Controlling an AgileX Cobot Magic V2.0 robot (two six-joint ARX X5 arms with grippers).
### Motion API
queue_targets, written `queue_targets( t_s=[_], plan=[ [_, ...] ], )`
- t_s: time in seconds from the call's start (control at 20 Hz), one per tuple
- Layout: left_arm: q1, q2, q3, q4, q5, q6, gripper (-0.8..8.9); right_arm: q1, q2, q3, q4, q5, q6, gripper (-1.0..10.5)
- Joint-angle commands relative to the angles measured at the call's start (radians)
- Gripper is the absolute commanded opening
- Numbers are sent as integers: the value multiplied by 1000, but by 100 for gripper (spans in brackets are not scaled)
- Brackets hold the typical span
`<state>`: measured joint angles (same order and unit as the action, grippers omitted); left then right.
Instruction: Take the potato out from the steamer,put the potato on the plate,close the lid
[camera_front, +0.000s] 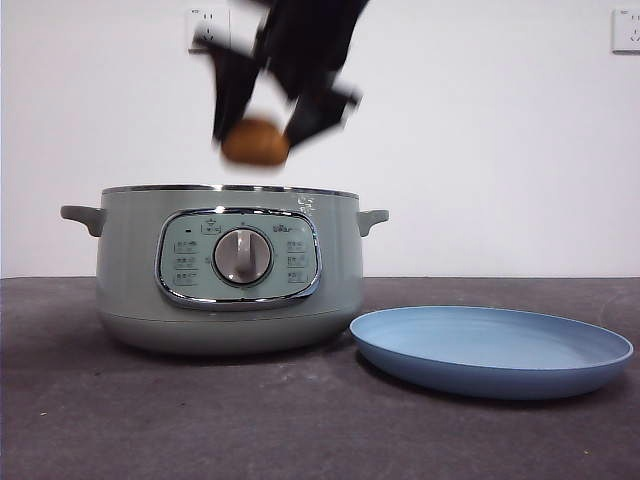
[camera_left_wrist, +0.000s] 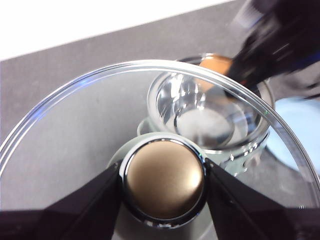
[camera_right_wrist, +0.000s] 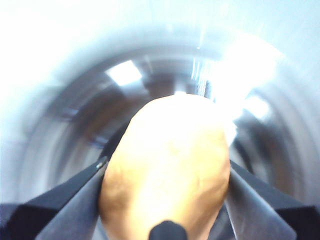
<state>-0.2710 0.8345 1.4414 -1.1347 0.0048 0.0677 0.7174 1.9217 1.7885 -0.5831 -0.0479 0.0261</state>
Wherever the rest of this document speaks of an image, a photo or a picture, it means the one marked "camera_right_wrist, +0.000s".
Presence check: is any pale green electric steamer pot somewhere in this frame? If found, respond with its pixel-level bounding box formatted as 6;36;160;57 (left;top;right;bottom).
0;14;320;240

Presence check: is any brown potato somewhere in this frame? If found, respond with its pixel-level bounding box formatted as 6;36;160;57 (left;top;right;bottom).
97;93;231;240

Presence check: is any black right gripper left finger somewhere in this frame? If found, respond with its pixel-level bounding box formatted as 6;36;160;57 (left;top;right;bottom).
0;156;110;240

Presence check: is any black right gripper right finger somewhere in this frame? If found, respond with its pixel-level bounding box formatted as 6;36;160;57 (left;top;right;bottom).
224;161;320;240

